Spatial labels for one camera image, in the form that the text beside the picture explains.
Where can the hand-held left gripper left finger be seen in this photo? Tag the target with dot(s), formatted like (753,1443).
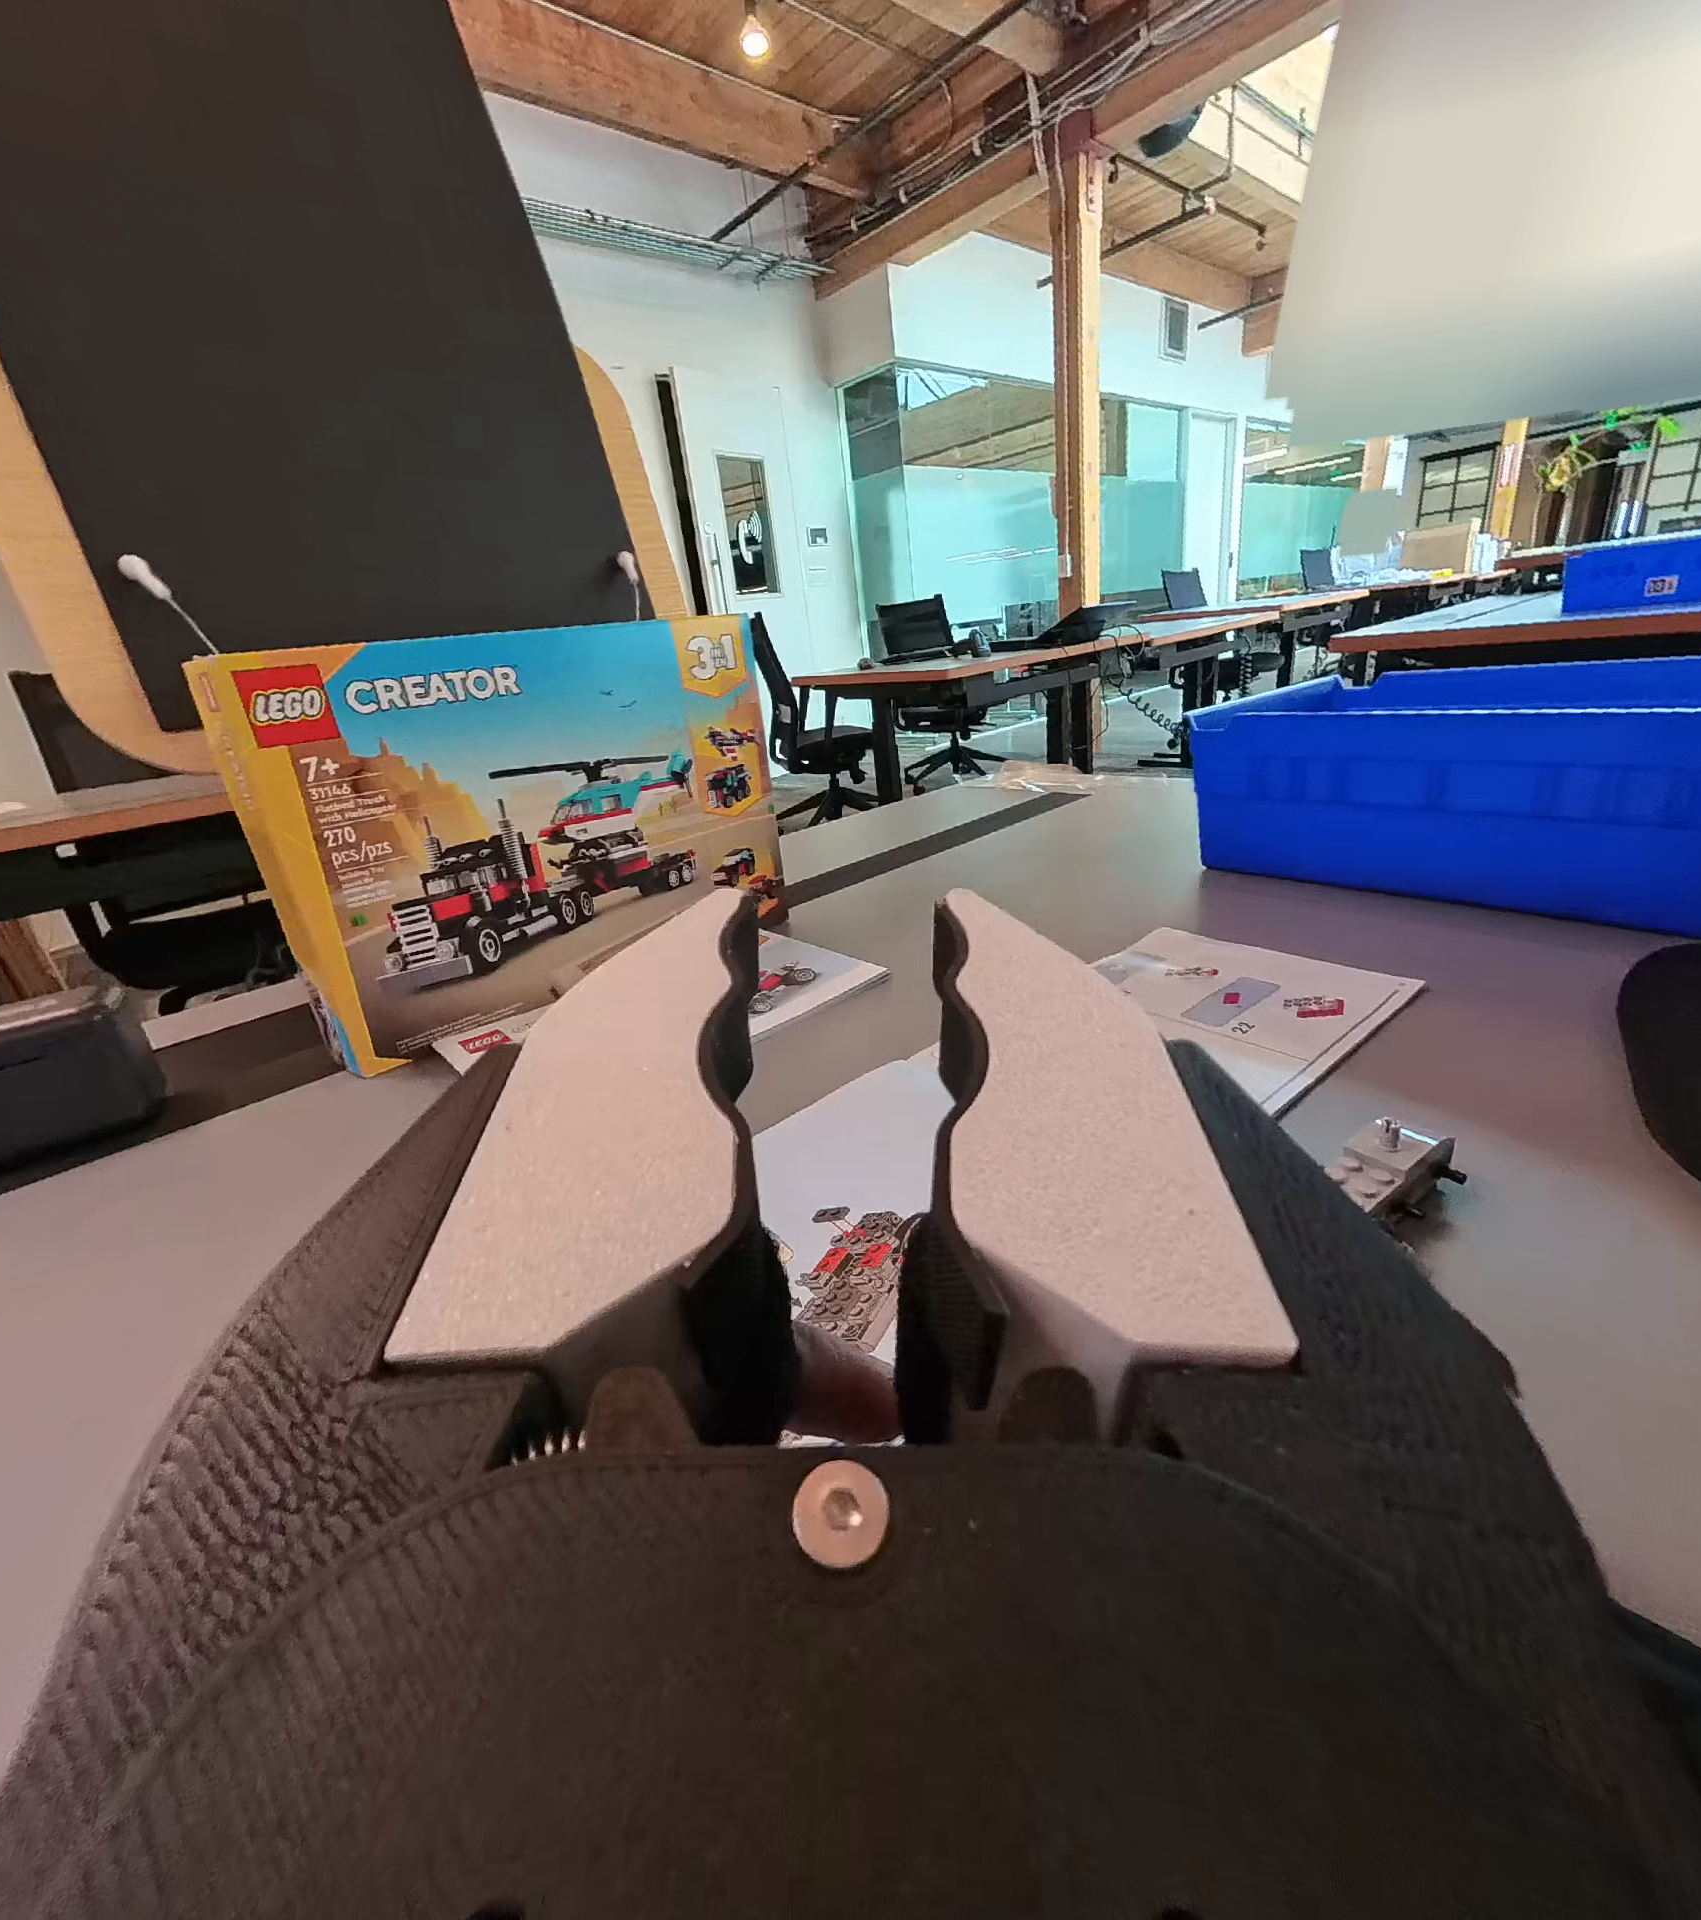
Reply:
(595,1170)

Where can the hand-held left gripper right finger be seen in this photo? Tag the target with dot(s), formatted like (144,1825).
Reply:
(1106,1184)

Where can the grey red toy brick car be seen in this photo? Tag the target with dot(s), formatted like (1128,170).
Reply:
(1390,1170)

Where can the grey desk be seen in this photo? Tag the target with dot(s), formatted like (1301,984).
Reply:
(1540,1351)

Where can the long wood top desk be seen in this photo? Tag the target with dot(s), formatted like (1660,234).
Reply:
(1016,660)

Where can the wood edged work desk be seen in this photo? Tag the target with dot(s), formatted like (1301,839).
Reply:
(1540,631)

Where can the open building instruction booklet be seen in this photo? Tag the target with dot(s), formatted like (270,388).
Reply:
(1270,1005)

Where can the closed toy instruction booklet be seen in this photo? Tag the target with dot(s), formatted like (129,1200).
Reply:
(821,983)

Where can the yellow toy set box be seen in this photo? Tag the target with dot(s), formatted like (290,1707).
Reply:
(491,840)

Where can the clear plastic bag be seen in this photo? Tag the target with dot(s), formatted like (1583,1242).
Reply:
(1043,776)

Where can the black office chair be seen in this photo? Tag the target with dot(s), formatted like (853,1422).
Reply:
(805,720)
(926,660)

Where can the blue plastic crate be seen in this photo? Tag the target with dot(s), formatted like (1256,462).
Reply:
(1465,795)

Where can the wooden pillar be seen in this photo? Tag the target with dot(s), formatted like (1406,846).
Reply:
(1075,374)

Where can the small blue bin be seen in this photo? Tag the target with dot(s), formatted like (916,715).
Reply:
(1676,571)

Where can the green potted plant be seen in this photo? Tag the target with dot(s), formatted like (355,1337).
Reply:
(1600,442)

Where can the hanging light bulb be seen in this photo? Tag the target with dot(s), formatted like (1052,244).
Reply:
(756,32)

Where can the wood top black frame desk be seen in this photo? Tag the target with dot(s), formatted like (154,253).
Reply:
(41,825)

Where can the black panel with wood frame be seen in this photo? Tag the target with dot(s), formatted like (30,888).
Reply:
(264,301)

